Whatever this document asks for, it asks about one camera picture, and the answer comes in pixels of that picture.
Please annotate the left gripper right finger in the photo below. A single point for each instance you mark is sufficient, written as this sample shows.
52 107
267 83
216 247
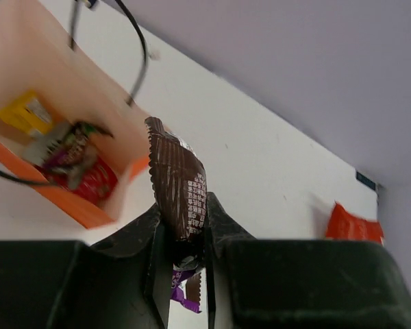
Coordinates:
261 283

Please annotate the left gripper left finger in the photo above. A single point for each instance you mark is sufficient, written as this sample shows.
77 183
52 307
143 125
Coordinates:
122 281

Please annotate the red snack pouch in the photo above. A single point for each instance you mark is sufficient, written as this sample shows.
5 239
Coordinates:
94 184

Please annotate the large red chip bag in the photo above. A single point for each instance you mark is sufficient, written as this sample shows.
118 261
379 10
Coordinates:
343 225

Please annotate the brown white snack wrapper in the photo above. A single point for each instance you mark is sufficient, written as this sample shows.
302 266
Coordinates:
179 184

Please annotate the purple brown snack wrapper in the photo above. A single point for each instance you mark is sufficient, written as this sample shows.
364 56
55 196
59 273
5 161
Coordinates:
74 155

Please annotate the yellow snack bar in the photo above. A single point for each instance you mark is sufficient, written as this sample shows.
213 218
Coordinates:
28 115

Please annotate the silver blue snack packet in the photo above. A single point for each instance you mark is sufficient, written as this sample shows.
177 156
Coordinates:
40 149

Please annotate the orange paper bag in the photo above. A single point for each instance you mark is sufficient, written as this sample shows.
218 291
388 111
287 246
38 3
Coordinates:
35 55

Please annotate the blue label sticker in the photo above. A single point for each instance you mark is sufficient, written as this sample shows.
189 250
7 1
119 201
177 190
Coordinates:
366 181

